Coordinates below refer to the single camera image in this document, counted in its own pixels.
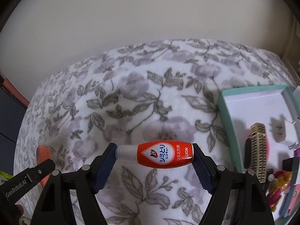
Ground teal cardboard box lid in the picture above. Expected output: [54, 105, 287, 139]
[216, 84, 300, 223]

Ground green packet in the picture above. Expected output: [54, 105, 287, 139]
[0, 171, 13, 182]

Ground red stain remover bottle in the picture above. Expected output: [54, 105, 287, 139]
[115, 141, 195, 168]

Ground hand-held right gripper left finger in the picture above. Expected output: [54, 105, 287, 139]
[30, 143, 118, 225]

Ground white charger cube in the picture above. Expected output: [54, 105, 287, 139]
[273, 119, 294, 146]

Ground pink dog toy figure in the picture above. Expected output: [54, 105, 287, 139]
[266, 171, 293, 212]

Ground salmon and blue plastic toy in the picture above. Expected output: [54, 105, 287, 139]
[279, 184, 300, 218]

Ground black charger adapter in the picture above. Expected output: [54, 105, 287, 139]
[282, 157, 300, 177]

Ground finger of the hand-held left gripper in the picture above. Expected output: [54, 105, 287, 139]
[27, 159, 56, 181]

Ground pink smartwatch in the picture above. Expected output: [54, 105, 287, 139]
[244, 133, 271, 170]

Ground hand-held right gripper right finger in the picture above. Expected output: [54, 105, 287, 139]
[192, 143, 276, 225]

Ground orange oblong case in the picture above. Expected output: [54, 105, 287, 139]
[37, 145, 56, 188]

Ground black toy car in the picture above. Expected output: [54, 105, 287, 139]
[261, 167, 276, 190]

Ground reddish brown board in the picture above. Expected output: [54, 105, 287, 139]
[0, 74, 30, 109]

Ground floral blanket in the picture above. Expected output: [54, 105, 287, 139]
[13, 39, 293, 225]

